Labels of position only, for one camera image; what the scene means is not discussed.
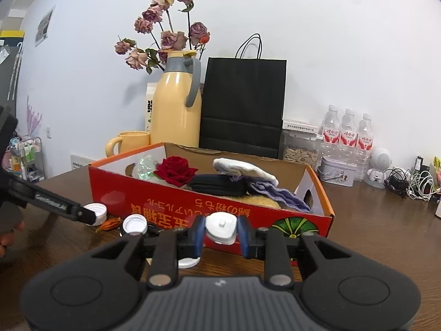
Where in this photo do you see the white milk carton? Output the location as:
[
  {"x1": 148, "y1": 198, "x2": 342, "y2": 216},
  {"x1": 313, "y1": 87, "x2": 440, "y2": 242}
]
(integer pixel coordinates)
[{"x1": 145, "y1": 82, "x2": 160, "y2": 132}]

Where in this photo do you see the purple wall decoration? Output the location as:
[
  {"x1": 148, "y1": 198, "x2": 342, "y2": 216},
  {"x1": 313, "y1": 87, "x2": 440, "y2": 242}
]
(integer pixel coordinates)
[{"x1": 26, "y1": 96, "x2": 44, "y2": 135}]

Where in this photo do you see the wall poster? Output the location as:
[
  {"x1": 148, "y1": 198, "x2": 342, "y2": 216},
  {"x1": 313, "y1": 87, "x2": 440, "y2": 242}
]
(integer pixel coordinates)
[{"x1": 34, "y1": 6, "x2": 56, "y2": 47}]

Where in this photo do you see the person's left hand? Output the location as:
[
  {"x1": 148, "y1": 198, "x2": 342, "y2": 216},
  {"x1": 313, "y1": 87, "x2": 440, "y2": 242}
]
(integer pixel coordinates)
[{"x1": 0, "y1": 221, "x2": 25, "y2": 259}]

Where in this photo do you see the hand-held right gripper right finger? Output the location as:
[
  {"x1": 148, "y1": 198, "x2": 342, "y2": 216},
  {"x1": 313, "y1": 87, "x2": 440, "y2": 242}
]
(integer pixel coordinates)
[{"x1": 238, "y1": 215, "x2": 353, "y2": 289}]

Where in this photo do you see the small black device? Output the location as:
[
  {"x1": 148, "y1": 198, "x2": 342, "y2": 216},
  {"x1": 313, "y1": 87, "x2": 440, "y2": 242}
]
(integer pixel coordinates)
[{"x1": 415, "y1": 156, "x2": 431, "y2": 175}]

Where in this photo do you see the metal storage rack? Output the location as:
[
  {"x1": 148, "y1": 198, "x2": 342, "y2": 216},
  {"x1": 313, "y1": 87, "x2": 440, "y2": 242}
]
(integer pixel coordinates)
[{"x1": 2, "y1": 136, "x2": 47, "y2": 183}]

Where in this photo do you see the black cable bundle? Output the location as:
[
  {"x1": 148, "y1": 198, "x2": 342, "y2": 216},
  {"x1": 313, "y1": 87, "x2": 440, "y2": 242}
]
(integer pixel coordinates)
[{"x1": 384, "y1": 168, "x2": 414, "y2": 197}]

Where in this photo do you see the yellow plush toy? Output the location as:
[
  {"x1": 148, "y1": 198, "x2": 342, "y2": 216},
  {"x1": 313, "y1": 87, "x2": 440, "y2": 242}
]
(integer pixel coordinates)
[{"x1": 238, "y1": 193, "x2": 281, "y2": 211}]

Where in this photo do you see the white wall panel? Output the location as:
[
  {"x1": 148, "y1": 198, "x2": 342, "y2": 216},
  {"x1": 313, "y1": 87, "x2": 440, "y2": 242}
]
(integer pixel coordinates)
[{"x1": 70, "y1": 154, "x2": 95, "y2": 171}]

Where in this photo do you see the white cloth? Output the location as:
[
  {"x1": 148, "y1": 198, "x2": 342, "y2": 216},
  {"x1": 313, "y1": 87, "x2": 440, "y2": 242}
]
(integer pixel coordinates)
[{"x1": 213, "y1": 158, "x2": 279, "y2": 187}]

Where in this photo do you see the black paper bag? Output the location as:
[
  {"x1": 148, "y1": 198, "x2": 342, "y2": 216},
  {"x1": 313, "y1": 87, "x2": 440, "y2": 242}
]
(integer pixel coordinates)
[{"x1": 199, "y1": 34, "x2": 287, "y2": 160}]

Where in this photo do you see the black zipper case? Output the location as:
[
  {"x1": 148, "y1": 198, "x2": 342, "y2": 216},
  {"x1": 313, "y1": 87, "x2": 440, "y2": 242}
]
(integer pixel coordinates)
[{"x1": 189, "y1": 174, "x2": 249, "y2": 196}]

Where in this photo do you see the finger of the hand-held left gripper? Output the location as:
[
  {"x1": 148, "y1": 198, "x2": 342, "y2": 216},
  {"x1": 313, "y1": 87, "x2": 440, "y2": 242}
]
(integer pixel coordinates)
[{"x1": 68, "y1": 205, "x2": 100, "y2": 226}]

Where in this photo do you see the clear seed container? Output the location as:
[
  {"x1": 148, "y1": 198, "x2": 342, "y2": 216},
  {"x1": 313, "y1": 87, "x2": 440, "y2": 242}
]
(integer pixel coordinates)
[{"x1": 282, "y1": 120, "x2": 321, "y2": 171}]

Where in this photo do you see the red rose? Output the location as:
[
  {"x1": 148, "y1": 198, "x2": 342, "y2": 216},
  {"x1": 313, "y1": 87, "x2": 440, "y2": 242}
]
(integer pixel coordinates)
[{"x1": 153, "y1": 156, "x2": 199, "y2": 188}]

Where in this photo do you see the yellow thermos jug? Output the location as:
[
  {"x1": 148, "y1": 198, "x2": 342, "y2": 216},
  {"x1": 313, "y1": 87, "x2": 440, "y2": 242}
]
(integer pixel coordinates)
[{"x1": 150, "y1": 51, "x2": 203, "y2": 147}]

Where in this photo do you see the purple cloth pouch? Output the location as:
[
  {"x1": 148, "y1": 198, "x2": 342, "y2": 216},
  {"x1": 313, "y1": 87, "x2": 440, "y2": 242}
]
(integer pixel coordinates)
[{"x1": 230, "y1": 176, "x2": 312, "y2": 212}]

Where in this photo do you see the grey tin box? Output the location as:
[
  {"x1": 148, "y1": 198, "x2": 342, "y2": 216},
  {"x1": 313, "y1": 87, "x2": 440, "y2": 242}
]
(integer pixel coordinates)
[{"x1": 317, "y1": 156, "x2": 357, "y2": 187}]

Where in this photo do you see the white robot toy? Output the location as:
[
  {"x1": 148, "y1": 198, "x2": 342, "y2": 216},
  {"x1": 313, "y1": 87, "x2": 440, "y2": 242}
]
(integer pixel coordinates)
[{"x1": 364, "y1": 146, "x2": 393, "y2": 189}]

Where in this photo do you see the red cardboard box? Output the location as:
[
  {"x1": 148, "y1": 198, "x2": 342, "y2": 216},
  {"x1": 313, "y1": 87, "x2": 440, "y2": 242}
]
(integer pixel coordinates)
[{"x1": 88, "y1": 141, "x2": 335, "y2": 266}]

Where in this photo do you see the ridged white jar lid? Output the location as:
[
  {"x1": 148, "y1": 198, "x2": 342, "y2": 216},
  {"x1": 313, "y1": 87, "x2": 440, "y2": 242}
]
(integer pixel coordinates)
[{"x1": 84, "y1": 203, "x2": 108, "y2": 227}]

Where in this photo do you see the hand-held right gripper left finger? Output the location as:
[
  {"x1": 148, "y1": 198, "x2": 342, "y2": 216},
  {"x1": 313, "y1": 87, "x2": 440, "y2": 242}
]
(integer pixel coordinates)
[{"x1": 90, "y1": 215, "x2": 207, "y2": 290}]

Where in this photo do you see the iridescent plastic cup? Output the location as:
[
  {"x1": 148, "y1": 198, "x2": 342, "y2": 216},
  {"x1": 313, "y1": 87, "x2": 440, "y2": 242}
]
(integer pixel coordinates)
[{"x1": 132, "y1": 155, "x2": 161, "y2": 181}]

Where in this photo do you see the yellow mug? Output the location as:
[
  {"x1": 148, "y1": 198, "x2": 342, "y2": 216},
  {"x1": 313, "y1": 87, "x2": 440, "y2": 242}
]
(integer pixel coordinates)
[{"x1": 105, "y1": 131, "x2": 151, "y2": 157}]

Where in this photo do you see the orange dried flower bud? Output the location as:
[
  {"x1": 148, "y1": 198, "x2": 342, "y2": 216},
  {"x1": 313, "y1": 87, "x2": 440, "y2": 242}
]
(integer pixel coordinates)
[{"x1": 95, "y1": 218, "x2": 122, "y2": 233}]

